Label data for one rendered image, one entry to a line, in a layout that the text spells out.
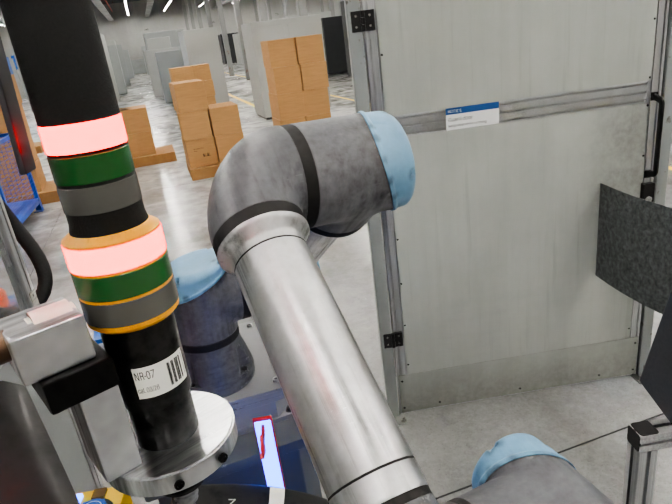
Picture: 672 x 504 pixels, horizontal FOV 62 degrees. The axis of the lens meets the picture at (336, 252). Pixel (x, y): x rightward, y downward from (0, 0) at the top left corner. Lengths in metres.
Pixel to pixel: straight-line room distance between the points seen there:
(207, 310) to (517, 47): 1.60
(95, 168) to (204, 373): 0.77
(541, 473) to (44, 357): 0.37
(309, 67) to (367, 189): 7.79
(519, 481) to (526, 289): 2.03
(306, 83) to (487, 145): 6.31
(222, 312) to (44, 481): 0.58
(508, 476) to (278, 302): 0.23
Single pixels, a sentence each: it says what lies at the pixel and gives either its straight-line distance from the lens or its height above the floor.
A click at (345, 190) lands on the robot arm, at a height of 1.48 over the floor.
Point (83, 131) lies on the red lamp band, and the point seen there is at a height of 1.61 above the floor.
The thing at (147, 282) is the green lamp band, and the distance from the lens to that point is 0.26.
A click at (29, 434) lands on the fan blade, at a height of 1.41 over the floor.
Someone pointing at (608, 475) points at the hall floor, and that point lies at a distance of 2.44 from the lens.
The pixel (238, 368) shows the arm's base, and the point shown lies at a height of 1.11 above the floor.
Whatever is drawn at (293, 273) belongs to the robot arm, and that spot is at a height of 1.44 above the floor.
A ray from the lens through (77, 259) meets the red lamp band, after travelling 0.26.
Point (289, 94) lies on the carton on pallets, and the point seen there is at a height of 0.85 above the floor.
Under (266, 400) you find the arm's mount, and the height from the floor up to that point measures 1.05.
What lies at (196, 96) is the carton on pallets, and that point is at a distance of 7.71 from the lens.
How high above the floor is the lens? 1.64
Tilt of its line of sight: 22 degrees down
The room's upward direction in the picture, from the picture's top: 7 degrees counter-clockwise
